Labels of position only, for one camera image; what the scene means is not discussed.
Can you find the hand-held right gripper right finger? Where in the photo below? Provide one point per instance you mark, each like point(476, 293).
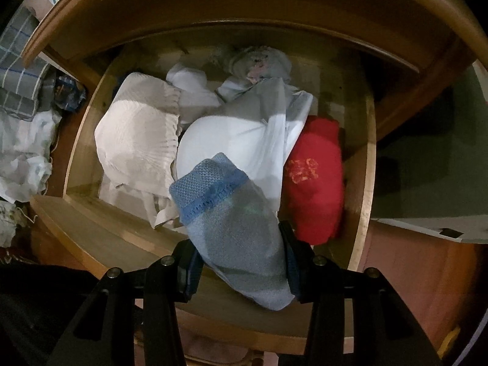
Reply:
point(293, 274)

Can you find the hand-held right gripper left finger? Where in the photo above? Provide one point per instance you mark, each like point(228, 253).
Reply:
point(192, 270)

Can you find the light blue sock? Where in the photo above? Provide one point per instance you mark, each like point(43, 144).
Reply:
point(236, 236)

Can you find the red sock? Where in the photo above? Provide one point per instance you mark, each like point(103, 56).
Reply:
point(316, 198)

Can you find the white smooth underwear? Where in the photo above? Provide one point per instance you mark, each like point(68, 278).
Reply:
point(236, 137)

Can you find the white ribbed underwear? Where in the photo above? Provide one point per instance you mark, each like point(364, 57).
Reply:
point(133, 141)

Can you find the grey sock with pink pattern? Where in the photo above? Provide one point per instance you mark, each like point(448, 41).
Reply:
point(259, 64)

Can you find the grey cardboard box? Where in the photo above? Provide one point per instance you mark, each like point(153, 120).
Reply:
point(419, 179)

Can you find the blue plastic bag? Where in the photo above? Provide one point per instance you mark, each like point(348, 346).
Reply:
point(68, 93)

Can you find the grey plaid cloth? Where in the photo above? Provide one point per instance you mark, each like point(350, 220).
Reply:
point(19, 84)

